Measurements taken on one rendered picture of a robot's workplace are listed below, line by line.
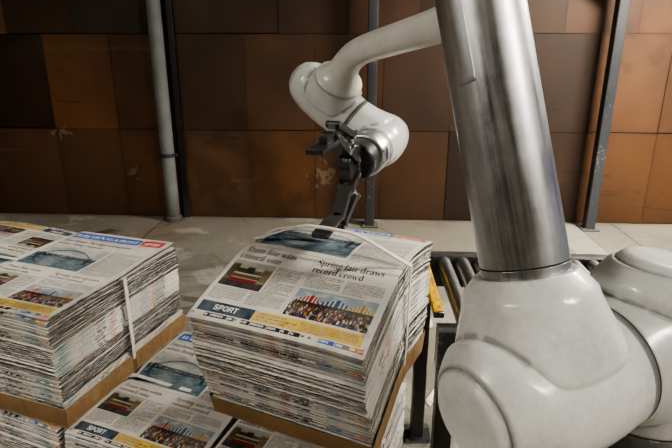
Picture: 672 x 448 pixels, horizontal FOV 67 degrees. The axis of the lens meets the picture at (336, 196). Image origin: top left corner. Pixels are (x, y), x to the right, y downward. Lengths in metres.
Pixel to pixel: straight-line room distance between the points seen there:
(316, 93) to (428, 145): 3.43
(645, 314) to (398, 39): 0.57
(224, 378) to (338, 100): 0.57
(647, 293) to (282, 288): 0.48
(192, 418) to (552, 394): 0.74
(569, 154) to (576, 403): 4.25
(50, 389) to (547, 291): 0.89
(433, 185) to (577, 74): 1.47
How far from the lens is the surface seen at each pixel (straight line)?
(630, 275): 0.71
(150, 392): 1.20
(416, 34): 0.92
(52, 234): 1.49
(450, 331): 1.42
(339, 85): 1.05
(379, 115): 1.08
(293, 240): 0.92
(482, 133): 0.57
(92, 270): 1.21
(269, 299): 0.78
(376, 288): 0.77
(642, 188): 5.12
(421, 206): 4.59
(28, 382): 1.17
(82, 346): 1.12
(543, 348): 0.56
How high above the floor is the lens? 1.53
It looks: 17 degrees down
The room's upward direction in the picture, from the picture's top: straight up
